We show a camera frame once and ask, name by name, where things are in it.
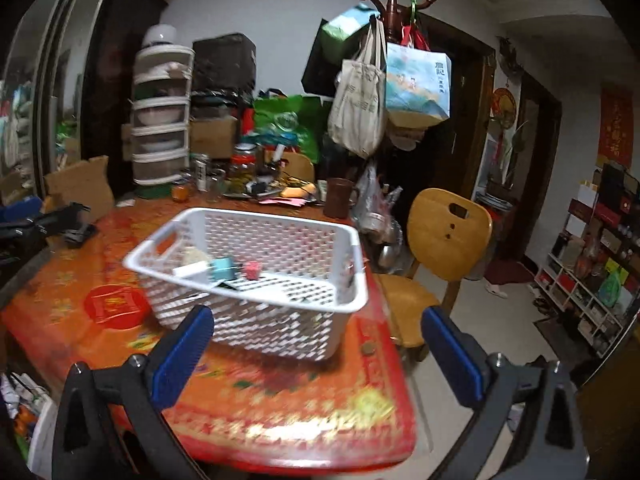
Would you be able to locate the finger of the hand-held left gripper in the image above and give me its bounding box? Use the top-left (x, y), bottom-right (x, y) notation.
top-left (0, 197), bottom-right (93, 241)

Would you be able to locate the potted plant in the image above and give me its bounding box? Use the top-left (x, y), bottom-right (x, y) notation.
top-left (487, 120), bottom-right (528, 201)

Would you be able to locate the white perforated plastic basket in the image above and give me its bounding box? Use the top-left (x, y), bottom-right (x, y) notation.
top-left (122, 207), bottom-right (370, 363)

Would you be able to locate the metal pot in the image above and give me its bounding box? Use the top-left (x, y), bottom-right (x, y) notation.
top-left (360, 210), bottom-right (406, 271)

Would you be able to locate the green plastic basket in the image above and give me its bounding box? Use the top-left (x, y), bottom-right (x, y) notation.
top-left (135, 182), bottom-right (176, 200)

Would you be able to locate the large cardboard box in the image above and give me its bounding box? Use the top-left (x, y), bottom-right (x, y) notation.
top-left (44, 156), bottom-right (116, 223)

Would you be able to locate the green plastic bag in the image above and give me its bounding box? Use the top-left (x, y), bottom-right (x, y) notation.
top-left (252, 95), bottom-right (326, 161)

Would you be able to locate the dark wooden door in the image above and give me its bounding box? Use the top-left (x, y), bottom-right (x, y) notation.
top-left (417, 15), bottom-right (496, 271)

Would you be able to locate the white bowl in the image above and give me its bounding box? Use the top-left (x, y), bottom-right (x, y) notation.
top-left (142, 24), bottom-right (181, 47)

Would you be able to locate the black box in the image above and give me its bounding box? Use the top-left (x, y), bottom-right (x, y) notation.
top-left (192, 33), bottom-right (257, 106)

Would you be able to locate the red round lid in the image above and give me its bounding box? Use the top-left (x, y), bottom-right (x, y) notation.
top-left (84, 284), bottom-right (151, 330)

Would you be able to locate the red floral tablecloth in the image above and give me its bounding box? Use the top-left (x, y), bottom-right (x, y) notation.
top-left (0, 195), bottom-right (418, 476)

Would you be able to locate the white plastic bin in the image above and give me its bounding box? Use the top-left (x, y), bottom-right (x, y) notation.
top-left (0, 370), bottom-right (56, 476)

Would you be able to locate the green box bag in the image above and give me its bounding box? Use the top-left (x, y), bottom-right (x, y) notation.
top-left (320, 4), bottom-right (381, 58)

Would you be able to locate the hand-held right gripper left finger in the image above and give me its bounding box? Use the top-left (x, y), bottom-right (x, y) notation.
top-left (51, 304), bottom-right (216, 480)

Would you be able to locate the round red wall decoration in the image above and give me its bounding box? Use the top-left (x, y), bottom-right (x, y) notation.
top-left (491, 87), bottom-right (517, 126)

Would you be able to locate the empty glass jar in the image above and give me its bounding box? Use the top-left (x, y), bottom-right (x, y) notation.
top-left (205, 169), bottom-right (227, 203)

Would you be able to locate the silver refrigerator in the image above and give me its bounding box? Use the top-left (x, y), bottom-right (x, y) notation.
top-left (0, 0), bottom-right (108, 201)

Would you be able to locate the brown mug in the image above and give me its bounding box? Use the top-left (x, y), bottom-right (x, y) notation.
top-left (324, 177), bottom-right (361, 218)

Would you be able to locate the canvas tote bag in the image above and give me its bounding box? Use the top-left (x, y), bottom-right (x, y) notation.
top-left (327, 22), bottom-right (388, 158)

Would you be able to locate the red doormat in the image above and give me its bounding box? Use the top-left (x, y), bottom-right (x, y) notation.
top-left (485, 260), bottom-right (536, 286)

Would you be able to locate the small cardboard box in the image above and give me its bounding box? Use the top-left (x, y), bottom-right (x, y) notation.
top-left (190, 117), bottom-right (238, 156)

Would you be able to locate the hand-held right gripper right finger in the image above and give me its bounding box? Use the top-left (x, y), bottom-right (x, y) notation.
top-left (421, 305), bottom-right (591, 480)

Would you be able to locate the pickle jar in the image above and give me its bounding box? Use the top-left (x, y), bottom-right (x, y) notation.
top-left (231, 144), bottom-right (258, 181)

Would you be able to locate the white storage shelf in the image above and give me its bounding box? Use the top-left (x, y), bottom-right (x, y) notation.
top-left (532, 162), bottom-right (640, 356)

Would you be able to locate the red wall poster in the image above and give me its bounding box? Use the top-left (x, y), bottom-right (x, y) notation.
top-left (597, 85), bottom-right (635, 168)

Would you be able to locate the white plastic bag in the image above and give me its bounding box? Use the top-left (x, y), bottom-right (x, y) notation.
top-left (355, 162), bottom-right (381, 226)

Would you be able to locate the wooden coat rack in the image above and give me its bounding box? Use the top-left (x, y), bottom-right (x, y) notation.
top-left (355, 0), bottom-right (441, 46)

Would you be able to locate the blue printed bag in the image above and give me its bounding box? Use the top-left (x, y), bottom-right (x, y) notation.
top-left (385, 42), bottom-right (453, 128)

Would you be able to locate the white plastic drawer tower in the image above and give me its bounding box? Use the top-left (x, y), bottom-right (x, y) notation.
top-left (122, 45), bottom-right (196, 186)

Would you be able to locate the wooden chair with cutout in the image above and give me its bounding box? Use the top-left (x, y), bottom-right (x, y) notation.
top-left (375, 188), bottom-right (493, 361)

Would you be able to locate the tall white charger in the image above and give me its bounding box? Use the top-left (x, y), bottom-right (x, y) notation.
top-left (172, 260), bottom-right (213, 281)

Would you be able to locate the teal charger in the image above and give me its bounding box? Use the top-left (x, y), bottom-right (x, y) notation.
top-left (210, 256), bottom-right (238, 281)

